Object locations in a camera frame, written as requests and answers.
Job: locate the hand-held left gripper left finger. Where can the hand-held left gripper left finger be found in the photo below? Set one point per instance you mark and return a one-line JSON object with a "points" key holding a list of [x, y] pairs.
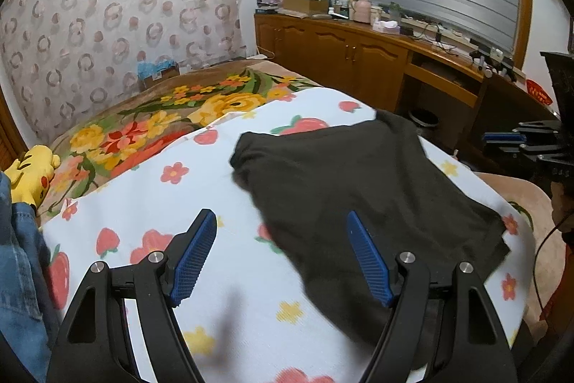
{"points": [[193, 257]]}

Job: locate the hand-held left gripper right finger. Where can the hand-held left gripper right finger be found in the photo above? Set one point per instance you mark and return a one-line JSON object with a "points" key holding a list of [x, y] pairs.
{"points": [[370, 262]]}

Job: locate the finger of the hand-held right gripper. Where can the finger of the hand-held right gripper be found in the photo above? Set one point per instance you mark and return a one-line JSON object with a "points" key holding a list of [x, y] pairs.
{"points": [[502, 137], [511, 152]]}

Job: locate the black pants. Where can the black pants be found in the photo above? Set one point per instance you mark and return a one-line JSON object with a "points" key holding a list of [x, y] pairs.
{"points": [[358, 167]]}

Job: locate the red paper decoration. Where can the red paper decoration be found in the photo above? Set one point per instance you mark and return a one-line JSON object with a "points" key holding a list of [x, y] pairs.
{"points": [[539, 92]]}

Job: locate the beige fleece blanket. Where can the beige fleece blanket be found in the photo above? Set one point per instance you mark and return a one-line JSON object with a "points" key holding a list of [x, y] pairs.
{"points": [[524, 194]]}

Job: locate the white strawberry print sheet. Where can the white strawberry print sheet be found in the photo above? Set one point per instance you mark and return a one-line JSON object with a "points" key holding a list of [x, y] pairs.
{"points": [[179, 199]]}

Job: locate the black trash bin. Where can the black trash bin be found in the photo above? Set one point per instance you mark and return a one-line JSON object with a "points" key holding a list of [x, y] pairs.
{"points": [[424, 122]]}

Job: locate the brown floral blanket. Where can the brown floral blanket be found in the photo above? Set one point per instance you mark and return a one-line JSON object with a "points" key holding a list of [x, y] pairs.
{"points": [[134, 131]]}

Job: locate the pink tissue box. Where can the pink tissue box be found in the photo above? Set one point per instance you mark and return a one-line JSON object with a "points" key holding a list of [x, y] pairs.
{"points": [[385, 26]]}

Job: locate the blue denim jeans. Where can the blue denim jeans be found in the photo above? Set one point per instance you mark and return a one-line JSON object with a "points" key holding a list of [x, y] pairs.
{"points": [[22, 257]]}

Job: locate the yellow plush toy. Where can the yellow plush toy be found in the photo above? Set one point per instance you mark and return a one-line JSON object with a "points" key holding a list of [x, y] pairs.
{"points": [[31, 170]]}

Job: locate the wooden cabinet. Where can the wooden cabinet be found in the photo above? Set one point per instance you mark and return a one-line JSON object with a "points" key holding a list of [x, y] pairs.
{"points": [[336, 51]]}

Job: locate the small box with blue wrap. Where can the small box with blue wrap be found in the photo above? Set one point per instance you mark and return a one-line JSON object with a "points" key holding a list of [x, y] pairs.
{"points": [[158, 72]]}

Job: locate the pink jug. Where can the pink jug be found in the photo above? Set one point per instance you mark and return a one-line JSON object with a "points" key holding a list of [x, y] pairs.
{"points": [[360, 8]]}

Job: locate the cardboard box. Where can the cardboard box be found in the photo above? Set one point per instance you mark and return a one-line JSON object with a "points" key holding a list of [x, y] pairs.
{"points": [[305, 2]]}

